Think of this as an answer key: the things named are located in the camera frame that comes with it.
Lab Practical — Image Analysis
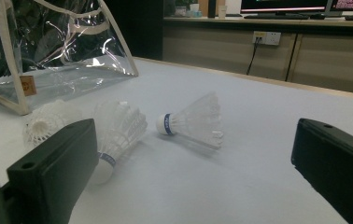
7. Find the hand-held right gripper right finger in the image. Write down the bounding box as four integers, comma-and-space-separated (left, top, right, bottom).
290, 117, 353, 224

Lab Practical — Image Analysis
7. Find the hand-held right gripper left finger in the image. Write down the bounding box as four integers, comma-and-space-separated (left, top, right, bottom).
6, 118, 100, 224

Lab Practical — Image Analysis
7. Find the white netted plastic shuttlecock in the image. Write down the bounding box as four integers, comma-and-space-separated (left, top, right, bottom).
22, 98, 85, 148

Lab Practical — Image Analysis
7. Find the white feather shuttlecock blue band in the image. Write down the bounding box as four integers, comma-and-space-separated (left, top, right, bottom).
90, 100, 148, 185
155, 91, 224, 151

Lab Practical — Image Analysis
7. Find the clear plastic bag beige trim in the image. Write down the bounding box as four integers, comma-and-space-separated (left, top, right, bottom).
0, 0, 140, 117

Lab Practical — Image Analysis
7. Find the beige wooden cabinet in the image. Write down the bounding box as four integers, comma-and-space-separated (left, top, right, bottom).
162, 17, 353, 97

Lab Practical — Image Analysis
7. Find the white table sheet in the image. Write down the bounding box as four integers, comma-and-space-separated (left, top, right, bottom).
0, 57, 353, 224

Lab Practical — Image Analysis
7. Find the wide computer monitor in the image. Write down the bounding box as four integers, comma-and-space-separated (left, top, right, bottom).
240, 0, 334, 15

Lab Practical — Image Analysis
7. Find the white paper cup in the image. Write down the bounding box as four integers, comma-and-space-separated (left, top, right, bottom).
217, 4, 228, 19

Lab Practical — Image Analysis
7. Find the pale blue container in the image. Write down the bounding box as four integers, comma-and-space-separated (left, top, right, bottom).
187, 3, 203, 18

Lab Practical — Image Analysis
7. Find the black power cable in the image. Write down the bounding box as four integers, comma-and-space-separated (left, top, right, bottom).
246, 36, 261, 77

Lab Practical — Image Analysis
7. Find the white wall socket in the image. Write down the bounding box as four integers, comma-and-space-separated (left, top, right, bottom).
252, 30, 282, 47

